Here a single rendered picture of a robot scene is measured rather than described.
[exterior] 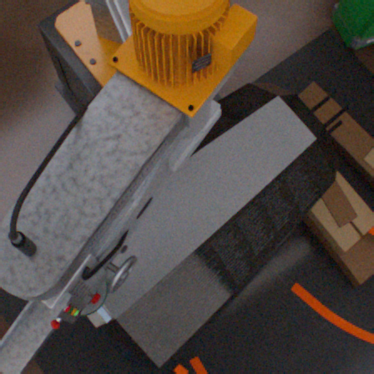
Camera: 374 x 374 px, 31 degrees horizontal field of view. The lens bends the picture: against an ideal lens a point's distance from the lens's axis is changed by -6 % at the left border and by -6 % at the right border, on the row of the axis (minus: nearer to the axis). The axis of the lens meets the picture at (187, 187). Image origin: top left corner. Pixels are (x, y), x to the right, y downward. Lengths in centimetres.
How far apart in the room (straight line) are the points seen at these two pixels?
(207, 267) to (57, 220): 103
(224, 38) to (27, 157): 221
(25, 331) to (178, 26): 128
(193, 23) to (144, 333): 149
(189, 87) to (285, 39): 210
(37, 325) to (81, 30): 132
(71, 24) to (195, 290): 127
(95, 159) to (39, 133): 192
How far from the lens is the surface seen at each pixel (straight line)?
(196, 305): 273
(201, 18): 149
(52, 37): 307
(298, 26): 393
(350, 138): 357
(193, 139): 227
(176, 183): 266
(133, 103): 183
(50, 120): 371
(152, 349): 273
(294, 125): 276
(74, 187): 177
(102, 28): 289
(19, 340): 238
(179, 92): 181
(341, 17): 385
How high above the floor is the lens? 340
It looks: 75 degrees down
